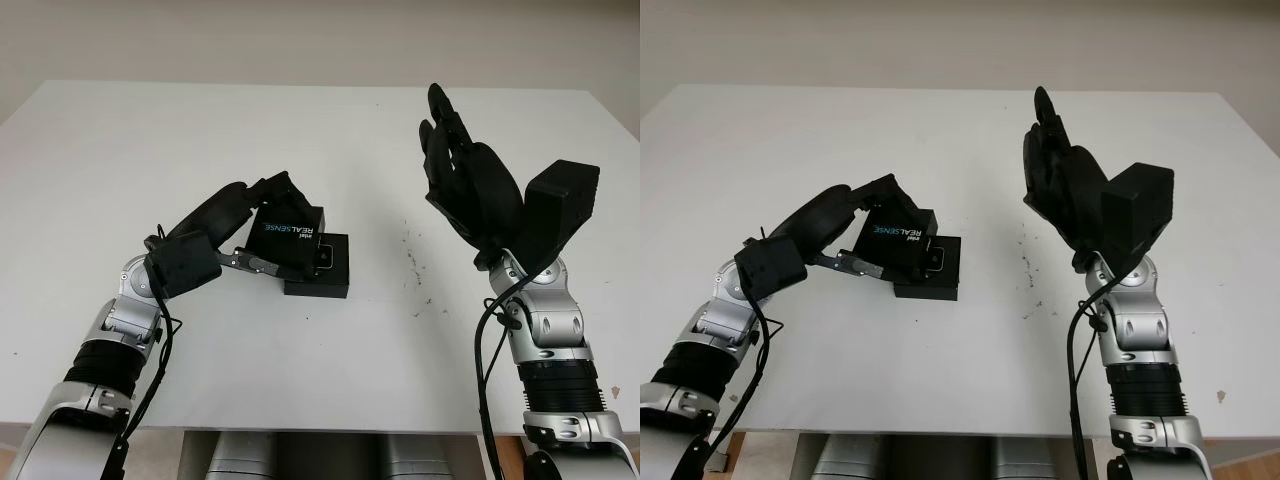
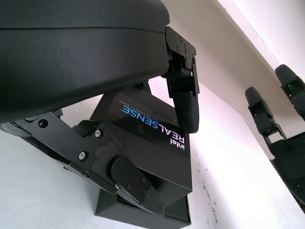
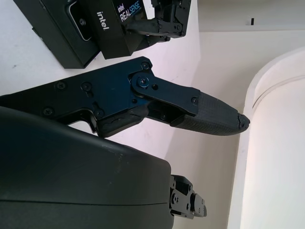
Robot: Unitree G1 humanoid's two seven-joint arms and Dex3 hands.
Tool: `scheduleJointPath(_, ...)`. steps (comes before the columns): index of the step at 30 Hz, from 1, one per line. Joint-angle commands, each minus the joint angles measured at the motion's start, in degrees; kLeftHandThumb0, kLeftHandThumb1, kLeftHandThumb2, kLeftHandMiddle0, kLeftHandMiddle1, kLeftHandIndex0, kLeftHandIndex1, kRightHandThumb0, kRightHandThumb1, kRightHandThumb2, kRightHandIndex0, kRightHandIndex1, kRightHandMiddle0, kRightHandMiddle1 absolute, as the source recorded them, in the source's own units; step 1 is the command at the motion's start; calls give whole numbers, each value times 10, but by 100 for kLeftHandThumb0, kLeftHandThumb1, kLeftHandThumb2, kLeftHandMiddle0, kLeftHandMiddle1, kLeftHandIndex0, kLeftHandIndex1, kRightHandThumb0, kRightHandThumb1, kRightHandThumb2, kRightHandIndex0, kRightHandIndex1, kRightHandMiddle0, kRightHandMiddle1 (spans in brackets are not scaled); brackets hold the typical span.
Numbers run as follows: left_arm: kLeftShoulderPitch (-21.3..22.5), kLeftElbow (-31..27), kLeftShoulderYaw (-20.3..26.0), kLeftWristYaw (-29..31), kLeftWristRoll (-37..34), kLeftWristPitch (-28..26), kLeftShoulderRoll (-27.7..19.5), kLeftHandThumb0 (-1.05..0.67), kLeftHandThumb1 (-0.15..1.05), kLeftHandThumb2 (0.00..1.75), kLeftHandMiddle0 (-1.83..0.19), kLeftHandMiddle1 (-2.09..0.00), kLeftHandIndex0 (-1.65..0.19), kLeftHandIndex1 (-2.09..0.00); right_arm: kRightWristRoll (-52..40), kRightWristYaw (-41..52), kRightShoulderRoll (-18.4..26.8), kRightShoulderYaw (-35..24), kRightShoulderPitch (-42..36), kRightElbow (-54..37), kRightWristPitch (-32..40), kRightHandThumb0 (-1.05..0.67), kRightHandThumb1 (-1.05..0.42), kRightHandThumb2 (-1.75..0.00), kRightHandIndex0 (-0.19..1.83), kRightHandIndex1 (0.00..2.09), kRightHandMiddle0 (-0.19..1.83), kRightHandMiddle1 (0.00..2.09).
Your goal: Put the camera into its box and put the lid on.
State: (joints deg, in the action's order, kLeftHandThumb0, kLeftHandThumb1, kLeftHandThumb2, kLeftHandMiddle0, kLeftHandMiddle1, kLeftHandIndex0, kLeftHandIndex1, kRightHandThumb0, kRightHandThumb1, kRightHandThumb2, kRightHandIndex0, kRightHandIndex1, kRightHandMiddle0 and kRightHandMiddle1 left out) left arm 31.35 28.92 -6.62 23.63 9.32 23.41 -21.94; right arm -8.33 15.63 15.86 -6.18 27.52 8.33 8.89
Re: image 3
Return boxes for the black camera box base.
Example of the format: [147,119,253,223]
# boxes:
[13,0,101,70]

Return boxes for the black RealSense box lid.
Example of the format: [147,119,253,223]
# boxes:
[89,0,156,61]

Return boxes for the small silver depth camera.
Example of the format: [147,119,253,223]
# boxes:
[66,0,92,42]

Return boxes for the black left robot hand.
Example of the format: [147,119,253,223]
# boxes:
[122,0,192,52]

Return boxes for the white rounded container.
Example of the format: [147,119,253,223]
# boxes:
[242,47,305,229]

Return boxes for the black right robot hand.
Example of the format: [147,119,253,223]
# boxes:
[0,56,251,229]

